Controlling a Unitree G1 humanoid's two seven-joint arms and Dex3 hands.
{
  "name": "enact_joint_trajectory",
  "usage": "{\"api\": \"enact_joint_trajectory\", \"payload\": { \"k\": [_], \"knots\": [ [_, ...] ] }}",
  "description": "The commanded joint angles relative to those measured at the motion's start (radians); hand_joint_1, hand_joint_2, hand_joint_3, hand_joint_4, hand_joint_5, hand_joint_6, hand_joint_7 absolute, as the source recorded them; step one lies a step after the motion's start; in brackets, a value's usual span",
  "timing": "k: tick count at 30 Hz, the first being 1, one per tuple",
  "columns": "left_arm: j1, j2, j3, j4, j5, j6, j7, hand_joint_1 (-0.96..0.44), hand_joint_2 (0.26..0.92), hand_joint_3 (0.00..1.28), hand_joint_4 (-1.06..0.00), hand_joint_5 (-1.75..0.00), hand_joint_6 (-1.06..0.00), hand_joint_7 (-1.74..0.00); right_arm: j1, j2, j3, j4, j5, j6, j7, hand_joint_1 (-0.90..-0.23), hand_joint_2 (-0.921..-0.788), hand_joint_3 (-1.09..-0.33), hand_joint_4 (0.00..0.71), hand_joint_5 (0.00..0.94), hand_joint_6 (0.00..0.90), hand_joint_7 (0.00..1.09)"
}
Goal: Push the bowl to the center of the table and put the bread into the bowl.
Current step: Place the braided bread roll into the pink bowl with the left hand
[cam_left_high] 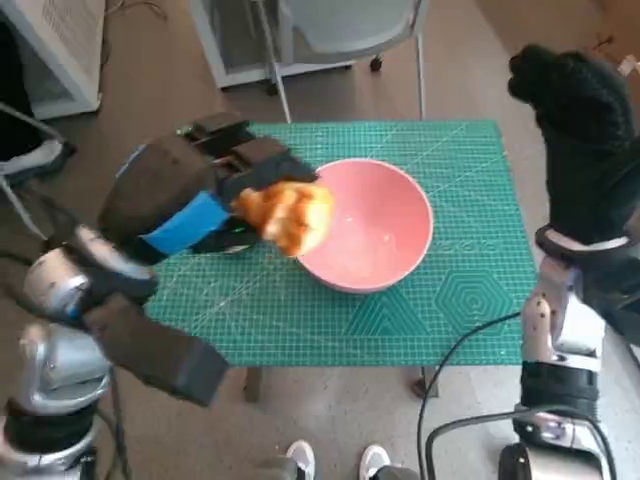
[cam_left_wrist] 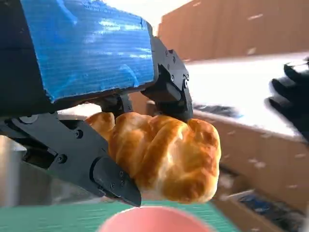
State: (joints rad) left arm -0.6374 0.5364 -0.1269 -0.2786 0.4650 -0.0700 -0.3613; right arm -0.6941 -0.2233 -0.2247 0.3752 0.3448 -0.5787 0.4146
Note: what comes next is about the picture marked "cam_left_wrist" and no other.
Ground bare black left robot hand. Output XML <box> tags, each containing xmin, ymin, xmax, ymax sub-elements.
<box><xmin>0</xmin><ymin>0</ymin><xmax>194</xmax><ymax>208</ymax></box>

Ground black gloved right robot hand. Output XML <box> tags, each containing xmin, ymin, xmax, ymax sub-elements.
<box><xmin>264</xmin><ymin>57</ymin><xmax>309</xmax><ymax>145</ymax></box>

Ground orange braided toy bread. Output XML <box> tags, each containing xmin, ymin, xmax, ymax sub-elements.
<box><xmin>85</xmin><ymin>111</ymin><xmax>222</xmax><ymax>203</ymax></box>

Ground pink bowl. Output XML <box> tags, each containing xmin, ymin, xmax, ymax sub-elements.
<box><xmin>100</xmin><ymin>206</ymin><xmax>211</xmax><ymax>232</ymax></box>

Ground brown cardboard box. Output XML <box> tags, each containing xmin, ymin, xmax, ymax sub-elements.
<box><xmin>193</xmin><ymin>110</ymin><xmax>309</xmax><ymax>232</ymax></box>
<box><xmin>158</xmin><ymin>0</ymin><xmax>309</xmax><ymax>62</ymax></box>

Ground green cutting mat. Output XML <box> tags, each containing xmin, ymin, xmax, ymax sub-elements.
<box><xmin>0</xmin><ymin>200</ymin><xmax>244</xmax><ymax>232</ymax></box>

